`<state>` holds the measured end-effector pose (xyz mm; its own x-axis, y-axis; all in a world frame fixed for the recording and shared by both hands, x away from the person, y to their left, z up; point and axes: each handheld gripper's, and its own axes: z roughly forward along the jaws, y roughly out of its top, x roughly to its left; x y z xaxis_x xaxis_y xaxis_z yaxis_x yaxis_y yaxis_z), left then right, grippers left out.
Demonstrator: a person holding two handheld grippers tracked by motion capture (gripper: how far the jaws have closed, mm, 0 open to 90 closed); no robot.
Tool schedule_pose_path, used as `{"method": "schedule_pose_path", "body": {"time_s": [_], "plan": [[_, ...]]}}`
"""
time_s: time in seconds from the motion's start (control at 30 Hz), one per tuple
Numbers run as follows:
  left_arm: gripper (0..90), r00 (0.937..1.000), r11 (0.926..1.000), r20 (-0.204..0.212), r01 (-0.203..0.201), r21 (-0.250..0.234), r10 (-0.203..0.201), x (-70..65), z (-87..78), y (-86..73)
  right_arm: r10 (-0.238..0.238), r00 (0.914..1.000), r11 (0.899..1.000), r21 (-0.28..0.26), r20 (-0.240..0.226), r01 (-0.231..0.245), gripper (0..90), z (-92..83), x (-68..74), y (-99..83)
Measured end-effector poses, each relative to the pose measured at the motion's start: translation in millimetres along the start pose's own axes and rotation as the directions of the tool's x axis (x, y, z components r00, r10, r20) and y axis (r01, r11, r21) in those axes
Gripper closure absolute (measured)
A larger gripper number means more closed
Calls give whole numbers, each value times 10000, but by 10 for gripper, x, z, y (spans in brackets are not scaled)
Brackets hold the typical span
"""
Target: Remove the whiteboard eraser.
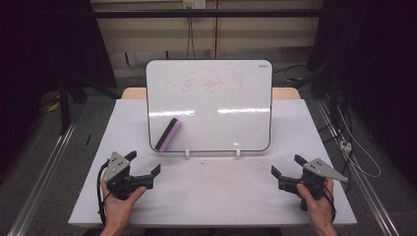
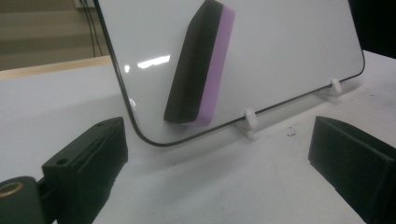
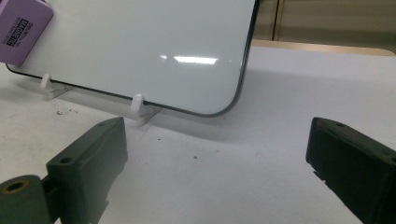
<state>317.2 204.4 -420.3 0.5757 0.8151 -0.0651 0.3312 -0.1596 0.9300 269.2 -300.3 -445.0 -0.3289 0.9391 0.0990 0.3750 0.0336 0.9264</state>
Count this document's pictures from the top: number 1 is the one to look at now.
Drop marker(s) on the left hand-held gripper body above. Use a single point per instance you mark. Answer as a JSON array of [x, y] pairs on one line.
[[116, 167]]

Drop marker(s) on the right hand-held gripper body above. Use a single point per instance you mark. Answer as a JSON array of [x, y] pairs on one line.
[[319, 168]]

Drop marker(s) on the black and purple eraser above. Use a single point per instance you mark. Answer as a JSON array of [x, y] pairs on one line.
[[168, 135]]

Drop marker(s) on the white whiteboard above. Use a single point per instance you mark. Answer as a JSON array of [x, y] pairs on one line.
[[213, 128]]

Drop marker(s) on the person's left hand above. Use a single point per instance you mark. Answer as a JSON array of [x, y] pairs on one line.
[[118, 209]]

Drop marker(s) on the person's right hand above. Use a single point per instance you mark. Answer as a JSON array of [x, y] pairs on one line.
[[321, 213]]

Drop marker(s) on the white whiteboard support clip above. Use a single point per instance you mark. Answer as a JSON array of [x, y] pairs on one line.
[[187, 154], [238, 153]]

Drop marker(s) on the small black floor piece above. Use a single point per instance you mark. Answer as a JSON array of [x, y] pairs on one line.
[[88, 139]]

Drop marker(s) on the black metal stand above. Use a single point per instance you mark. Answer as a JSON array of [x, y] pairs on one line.
[[65, 108]]

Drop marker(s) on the thin yellow vertical pipe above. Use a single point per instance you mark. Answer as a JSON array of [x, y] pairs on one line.
[[216, 29]]

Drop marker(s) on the black horizontal metal bar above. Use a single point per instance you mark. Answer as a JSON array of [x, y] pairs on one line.
[[203, 13]]

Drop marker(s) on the aluminium floor rail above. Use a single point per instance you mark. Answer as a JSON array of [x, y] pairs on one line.
[[42, 177], [367, 183]]

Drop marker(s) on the white wall socket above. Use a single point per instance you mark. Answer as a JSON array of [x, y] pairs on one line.
[[194, 3]]

